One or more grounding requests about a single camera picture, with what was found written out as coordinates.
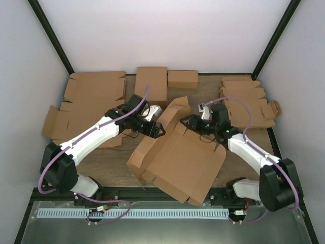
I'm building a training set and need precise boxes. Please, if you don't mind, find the black left corner frame post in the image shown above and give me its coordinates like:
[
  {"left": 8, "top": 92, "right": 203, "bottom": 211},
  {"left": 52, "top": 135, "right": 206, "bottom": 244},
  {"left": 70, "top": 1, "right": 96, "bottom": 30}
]
[{"left": 28, "top": 0, "right": 75, "bottom": 75}]

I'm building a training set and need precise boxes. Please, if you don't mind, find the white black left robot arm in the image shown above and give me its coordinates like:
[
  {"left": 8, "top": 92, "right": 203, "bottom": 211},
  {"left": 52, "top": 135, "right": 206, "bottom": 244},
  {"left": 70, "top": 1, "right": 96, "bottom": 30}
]
[{"left": 38, "top": 95, "right": 166, "bottom": 205}]

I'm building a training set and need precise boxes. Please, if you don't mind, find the flat cardboard blank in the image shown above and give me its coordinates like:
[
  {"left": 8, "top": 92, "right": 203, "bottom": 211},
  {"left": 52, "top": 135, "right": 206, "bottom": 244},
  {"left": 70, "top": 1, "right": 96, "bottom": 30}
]
[
  {"left": 64, "top": 71, "right": 126, "bottom": 103},
  {"left": 42, "top": 100, "right": 125, "bottom": 145}
]

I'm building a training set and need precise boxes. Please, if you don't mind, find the light blue slotted cable duct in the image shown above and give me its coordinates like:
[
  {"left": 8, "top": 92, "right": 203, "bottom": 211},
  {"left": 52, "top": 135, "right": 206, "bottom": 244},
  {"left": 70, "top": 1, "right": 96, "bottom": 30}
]
[{"left": 37, "top": 208, "right": 229, "bottom": 220}]

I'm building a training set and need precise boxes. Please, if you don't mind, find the stack of small cardboard blanks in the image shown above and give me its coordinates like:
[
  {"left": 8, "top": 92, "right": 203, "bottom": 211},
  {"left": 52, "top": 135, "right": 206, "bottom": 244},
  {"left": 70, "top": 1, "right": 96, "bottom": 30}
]
[{"left": 219, "top": 76, "right": 282, "bottom": 129}]

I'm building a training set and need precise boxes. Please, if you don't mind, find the black right corner frame post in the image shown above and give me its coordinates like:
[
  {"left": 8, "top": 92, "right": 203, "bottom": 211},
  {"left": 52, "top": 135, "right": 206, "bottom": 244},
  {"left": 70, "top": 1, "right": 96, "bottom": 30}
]
[{"left": 251, "top": 0, "right": 301, "bottom": 80}]

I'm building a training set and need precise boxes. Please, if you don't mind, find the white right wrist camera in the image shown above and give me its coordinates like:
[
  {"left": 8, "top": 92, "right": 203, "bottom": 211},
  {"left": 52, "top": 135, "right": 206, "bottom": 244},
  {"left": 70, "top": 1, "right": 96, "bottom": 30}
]
[{"left": 198, "top": 103, "right": 210, "bottom": 120}]

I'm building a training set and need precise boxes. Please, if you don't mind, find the black corner frame post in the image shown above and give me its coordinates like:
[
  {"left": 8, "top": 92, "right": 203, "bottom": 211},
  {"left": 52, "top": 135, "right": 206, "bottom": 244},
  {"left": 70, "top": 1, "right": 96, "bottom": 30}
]
[
  {"left": 28, "top": 0, "right": 75, "bottom": 75},
  {"left": 251, "top": 0, "right": 301, "bottom": 80}
]

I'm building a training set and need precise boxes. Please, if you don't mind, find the tall folded cardboard box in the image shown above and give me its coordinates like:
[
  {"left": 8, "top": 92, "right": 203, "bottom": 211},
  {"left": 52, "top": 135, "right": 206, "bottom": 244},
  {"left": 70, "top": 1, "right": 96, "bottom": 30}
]
[{"left": 135, "top": 67, "right": 168, "bottom": 108}]

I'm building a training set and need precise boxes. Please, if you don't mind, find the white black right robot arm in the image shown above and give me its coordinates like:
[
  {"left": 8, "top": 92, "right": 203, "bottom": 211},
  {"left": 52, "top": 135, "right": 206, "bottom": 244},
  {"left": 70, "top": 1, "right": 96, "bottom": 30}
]
[{"left": 180, "top": 104, "right": 303, "bottom": 212}]

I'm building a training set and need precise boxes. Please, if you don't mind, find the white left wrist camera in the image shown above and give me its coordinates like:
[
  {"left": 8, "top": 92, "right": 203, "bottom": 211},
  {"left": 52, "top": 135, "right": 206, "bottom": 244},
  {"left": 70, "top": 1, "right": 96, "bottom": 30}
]
[{"left": 142, "top": 105, "right": 162, "bottom": 121}]

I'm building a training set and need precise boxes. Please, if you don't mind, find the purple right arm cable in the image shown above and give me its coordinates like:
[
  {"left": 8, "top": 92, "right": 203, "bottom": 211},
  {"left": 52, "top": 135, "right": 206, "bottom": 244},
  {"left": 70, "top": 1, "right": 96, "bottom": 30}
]
[{"left": 204, "top": 96, "right": 301, "bottom": 225}]

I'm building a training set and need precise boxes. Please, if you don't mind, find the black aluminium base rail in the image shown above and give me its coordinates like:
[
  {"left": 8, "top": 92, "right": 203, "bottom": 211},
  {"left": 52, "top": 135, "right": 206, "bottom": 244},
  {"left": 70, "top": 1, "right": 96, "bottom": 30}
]
[{"left": 31, "top": 187, "right": 246, "bottom": 207}]

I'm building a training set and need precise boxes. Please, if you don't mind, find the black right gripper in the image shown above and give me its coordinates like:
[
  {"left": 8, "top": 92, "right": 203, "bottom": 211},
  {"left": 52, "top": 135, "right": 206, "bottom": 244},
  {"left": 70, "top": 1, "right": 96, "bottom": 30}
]
[{"left": 181, "top": 114, "right": 218, "bottom": 135}]

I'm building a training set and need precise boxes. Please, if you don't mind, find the flat cardboard blank front left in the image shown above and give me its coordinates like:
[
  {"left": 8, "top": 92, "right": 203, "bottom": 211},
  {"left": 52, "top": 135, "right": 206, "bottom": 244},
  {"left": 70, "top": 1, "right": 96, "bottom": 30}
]
[{"left": 42, "top": 100, "right": 125, "bottom": 145}]

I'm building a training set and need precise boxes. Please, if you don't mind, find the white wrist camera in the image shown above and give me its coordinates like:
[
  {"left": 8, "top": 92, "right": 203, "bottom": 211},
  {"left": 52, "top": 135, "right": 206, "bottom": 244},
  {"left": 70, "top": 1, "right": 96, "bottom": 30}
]
[
  {"left": 142, "top": 105, "right": 162, "bottom": 121},
  {"left": 198, "top": 103, "right": 210, "bottom": 120}
]

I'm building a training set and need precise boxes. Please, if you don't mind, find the small folded cardboard box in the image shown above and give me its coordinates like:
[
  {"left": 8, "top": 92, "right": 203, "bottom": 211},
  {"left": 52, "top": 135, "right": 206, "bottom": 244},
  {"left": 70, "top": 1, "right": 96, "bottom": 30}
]
[{"left": 168, "top": 70, "right": 199, "bottom": 88}]

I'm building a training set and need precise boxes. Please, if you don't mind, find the flat cardboard blank back left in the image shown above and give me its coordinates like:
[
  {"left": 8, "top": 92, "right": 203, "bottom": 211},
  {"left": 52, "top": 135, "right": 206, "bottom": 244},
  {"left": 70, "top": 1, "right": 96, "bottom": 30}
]
[{"left": 64, "top": 71, "right": 126, "bottom": 103}]

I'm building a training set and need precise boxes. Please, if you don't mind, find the large cardboard box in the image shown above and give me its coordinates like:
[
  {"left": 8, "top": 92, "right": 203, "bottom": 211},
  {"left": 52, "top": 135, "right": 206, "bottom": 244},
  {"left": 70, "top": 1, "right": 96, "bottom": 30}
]
[{"left": 127, "top": 97, "right": 226, "bottom": 205}]

